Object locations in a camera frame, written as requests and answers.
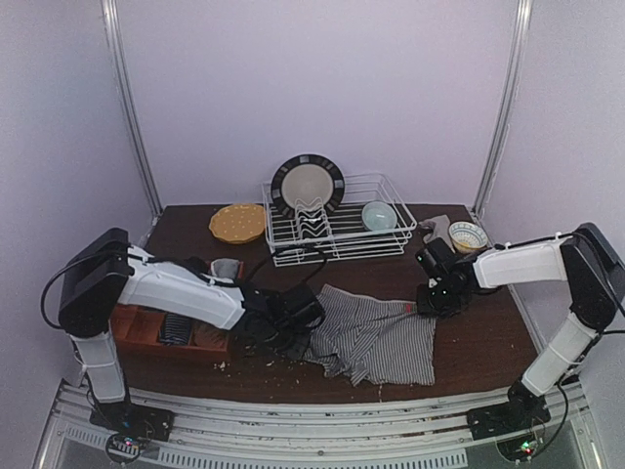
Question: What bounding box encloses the aluminium frame post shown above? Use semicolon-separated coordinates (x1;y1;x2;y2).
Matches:
472;0;533;219
101;0;163;218

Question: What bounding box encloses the grey beige sock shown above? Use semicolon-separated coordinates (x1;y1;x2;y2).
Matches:
418;215;453;247

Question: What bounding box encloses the brown rolled underwear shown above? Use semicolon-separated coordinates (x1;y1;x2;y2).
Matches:
192;324;229;350

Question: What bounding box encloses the navy striped rolled underwear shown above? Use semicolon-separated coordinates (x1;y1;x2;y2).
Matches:
158;313;193;346

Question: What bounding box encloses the yellow patterned white bowl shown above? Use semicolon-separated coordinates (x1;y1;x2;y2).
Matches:
448;222;488;254

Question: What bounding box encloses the right aluminium frame post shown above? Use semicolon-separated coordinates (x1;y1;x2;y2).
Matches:
472;0;533;219

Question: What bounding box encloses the grey rolled sock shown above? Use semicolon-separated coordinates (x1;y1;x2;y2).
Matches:
210;258;242;279

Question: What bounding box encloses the black rimmed grey plate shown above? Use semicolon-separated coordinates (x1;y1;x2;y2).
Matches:
270;153;346;219

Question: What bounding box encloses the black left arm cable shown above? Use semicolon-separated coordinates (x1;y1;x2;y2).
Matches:
41;243;328;333

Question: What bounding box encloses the aluminium front rail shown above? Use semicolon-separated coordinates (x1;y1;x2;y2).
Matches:
32;384;608;468

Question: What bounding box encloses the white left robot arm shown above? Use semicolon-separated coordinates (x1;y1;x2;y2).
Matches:
40;228;326;405

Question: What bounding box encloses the brown wooden organizer box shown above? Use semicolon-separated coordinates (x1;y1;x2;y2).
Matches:
110;261;244;362

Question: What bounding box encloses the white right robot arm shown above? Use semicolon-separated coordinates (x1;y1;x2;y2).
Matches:
416;222;624;416

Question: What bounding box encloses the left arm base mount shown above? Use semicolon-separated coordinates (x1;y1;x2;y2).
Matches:
87;388;175;467

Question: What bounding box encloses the white wire dish rack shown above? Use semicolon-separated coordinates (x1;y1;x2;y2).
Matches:
262;173;417;268

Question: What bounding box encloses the light blue bowl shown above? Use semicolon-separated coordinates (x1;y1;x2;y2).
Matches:
361;201;397;232

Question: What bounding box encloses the yellow dotted plate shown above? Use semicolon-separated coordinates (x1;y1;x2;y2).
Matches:
208;203;266;244

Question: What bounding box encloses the grey striped boxer underwear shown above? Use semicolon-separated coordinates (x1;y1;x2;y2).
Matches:
304;284;437;387

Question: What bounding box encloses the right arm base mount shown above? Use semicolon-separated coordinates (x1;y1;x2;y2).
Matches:
467;378;551;462

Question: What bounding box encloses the left aluminium frame post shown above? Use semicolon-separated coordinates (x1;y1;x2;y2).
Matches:
101;0;163;218

